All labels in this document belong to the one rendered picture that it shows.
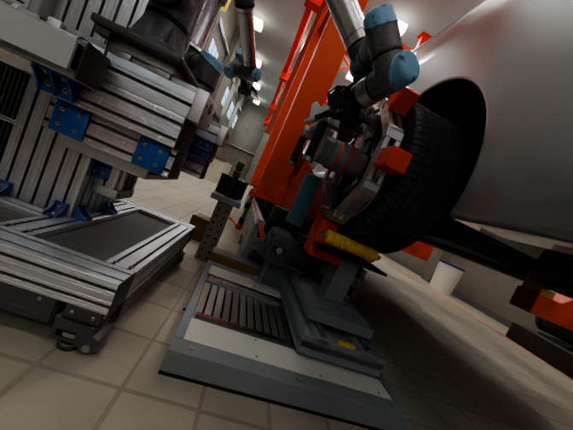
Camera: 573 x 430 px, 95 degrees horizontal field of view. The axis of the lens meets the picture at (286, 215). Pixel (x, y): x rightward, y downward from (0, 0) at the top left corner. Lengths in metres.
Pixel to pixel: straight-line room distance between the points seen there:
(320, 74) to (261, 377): 1.48
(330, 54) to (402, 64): 1.06
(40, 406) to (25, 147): 0.78
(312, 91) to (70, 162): 1.19
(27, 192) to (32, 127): 0.21
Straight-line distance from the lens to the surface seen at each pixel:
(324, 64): 1.72
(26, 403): 0.85
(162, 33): 0.91
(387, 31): 0.77
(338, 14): 0.93
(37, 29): 0.87
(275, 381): 0.94
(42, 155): 1.20
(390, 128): 1.03
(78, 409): 0.83
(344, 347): 1.12
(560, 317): 3.02
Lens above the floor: 0.60
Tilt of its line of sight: 4 degrees down
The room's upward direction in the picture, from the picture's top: 24 degrees clockwise
